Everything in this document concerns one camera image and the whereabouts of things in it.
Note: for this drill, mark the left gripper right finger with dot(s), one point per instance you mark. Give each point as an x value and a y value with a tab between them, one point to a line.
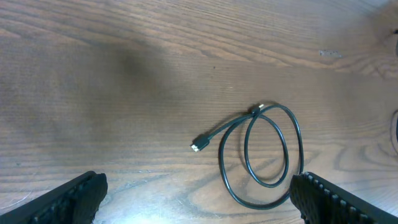
319	201

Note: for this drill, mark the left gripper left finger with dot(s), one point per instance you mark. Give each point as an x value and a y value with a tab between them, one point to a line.
76	201

